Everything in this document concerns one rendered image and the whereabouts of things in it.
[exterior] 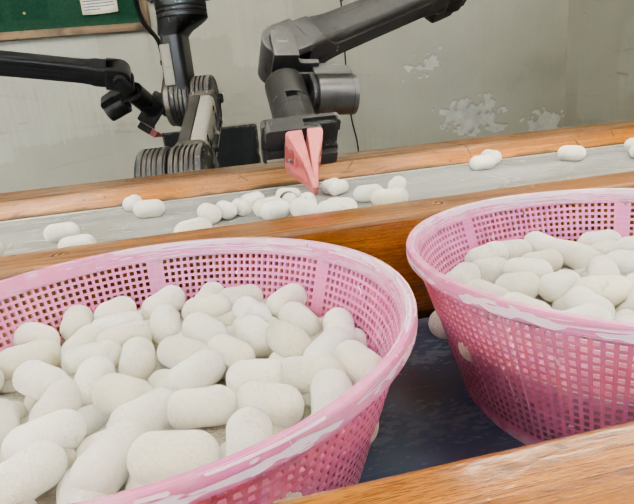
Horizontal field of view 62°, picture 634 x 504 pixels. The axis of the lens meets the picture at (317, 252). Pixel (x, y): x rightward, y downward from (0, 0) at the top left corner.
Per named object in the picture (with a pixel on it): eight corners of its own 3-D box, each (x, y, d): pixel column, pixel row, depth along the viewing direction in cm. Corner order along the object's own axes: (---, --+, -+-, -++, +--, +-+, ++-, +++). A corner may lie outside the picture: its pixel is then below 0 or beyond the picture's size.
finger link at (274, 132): (337, 169, 61) (319, 115, 67) (276, 177, 60) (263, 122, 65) (332, 206, 67) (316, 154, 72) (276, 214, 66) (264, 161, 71)
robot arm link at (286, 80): (262, 97, 77) (264, 63, 73) (307, 96, 79) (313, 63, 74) (270, 129, 73) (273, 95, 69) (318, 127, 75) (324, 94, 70)
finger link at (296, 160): (356, 166, 62) (337, 113, 67) (297, 174, 61) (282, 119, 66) (350, 204, 67) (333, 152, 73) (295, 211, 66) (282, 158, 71)
